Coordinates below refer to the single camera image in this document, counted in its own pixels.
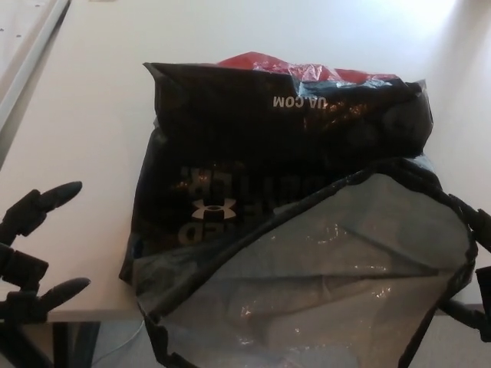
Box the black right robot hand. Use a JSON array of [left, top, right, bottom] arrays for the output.
[[440, 209, 491, 342]]

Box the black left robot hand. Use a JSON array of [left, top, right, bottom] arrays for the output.
[[0, 180, 93, 324]]

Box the black Under Armour plastic bag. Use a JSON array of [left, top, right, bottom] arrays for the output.
[[117, 51, 480, 368]]

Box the black desk frame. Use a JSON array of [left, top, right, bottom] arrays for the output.
[[0, 320, 103, 368]]

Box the thin white cable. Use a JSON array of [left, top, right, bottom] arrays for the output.
[[100, 318, 150, 357]]

